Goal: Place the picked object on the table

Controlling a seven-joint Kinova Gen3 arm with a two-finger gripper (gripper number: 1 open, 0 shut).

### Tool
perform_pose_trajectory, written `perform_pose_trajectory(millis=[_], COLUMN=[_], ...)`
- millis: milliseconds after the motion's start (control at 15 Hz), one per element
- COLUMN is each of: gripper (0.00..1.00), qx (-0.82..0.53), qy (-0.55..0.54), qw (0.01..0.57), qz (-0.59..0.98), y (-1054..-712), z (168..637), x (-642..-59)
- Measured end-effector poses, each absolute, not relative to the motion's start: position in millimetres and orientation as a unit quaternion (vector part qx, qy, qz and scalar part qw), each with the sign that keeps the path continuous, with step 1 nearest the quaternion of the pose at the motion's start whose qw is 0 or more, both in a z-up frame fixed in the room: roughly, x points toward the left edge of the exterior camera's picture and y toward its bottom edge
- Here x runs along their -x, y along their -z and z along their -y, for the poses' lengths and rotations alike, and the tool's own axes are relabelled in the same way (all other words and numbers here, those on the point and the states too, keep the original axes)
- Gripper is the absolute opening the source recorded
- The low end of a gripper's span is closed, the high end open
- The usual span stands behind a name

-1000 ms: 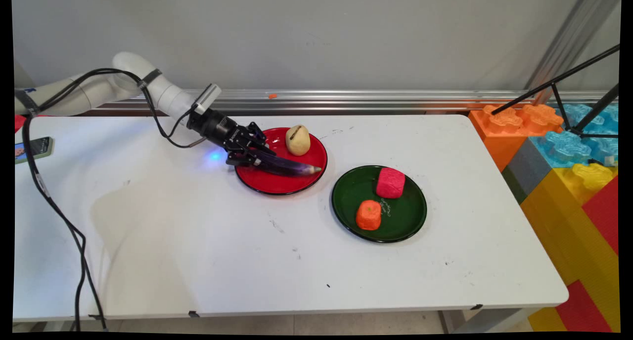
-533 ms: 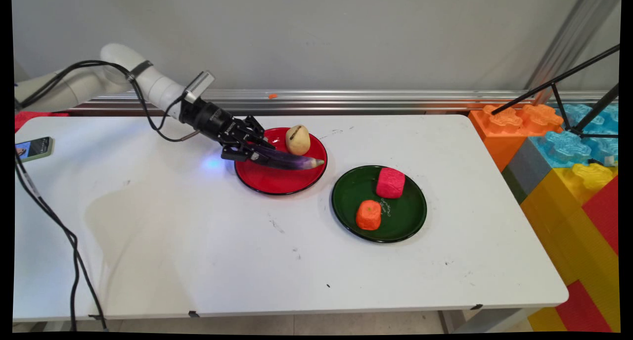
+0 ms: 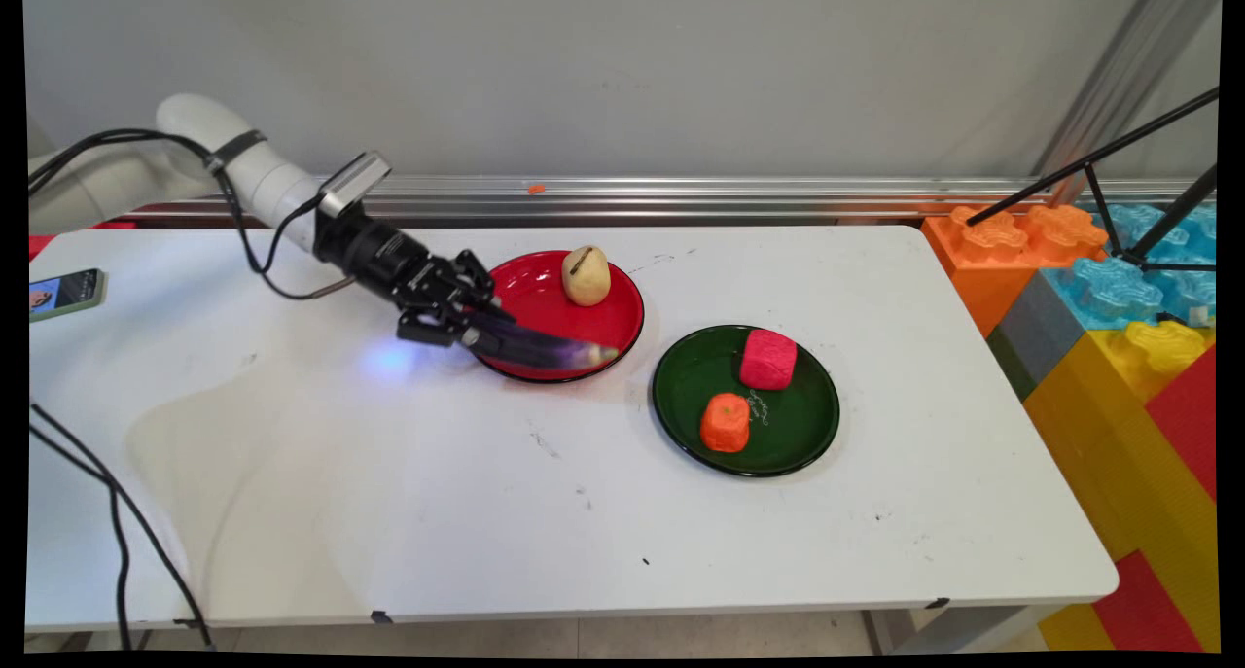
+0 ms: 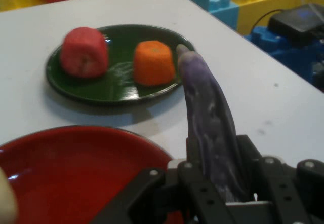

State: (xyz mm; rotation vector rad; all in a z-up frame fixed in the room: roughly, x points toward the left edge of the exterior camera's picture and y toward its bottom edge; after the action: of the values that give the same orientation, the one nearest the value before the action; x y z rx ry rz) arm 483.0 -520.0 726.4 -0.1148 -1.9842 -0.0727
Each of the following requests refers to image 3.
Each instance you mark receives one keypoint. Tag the giant blue building block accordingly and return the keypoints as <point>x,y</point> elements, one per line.
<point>1109,294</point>

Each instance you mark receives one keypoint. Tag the purple toy eggplant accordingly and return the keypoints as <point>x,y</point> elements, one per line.
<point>545,347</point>

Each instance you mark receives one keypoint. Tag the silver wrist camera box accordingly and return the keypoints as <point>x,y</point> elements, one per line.
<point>355,182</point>

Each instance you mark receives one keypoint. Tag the giant orange building block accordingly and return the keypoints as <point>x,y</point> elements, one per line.
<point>982,269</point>

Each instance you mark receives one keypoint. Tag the black tripod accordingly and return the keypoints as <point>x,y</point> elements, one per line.
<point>1167,216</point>

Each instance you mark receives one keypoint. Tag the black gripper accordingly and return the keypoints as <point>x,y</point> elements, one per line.
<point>389,260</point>

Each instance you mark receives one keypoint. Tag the horizontal aluminium rail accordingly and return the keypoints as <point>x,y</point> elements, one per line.
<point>681,198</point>

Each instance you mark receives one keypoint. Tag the smartphone with green case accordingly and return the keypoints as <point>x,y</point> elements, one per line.
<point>68,294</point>

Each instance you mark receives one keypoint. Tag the beige toy potato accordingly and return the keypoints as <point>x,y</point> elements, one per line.
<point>586,277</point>

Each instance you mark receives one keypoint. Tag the giant yellow building block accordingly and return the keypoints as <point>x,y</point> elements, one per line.
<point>1099,435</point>
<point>1075,631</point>

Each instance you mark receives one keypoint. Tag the diagonal aluminium profile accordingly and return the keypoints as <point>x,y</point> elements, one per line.
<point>1128,75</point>

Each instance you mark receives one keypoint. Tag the red round plate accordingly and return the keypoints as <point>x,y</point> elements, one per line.
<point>545,284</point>

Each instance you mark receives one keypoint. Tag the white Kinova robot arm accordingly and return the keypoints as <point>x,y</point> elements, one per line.
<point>253,167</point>

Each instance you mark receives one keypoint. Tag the pink foam cube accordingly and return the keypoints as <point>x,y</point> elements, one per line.
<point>768,360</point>

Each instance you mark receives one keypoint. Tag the dark green round plate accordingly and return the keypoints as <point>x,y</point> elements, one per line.
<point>798,425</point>

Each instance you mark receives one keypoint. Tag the giant red building block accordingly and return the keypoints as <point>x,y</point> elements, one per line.
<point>1191,415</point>
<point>1148,610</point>

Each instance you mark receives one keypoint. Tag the grey table leg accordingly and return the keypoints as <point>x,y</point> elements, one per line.
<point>963,629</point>

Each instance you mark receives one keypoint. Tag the giant grey building block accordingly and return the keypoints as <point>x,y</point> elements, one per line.
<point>1036,342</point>

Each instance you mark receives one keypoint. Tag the orange toy fruit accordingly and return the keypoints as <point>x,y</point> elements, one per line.
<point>726,423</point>

